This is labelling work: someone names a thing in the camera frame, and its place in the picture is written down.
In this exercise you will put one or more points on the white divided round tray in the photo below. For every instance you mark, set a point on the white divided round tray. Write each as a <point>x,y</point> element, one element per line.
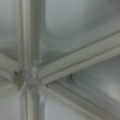
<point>65,50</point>

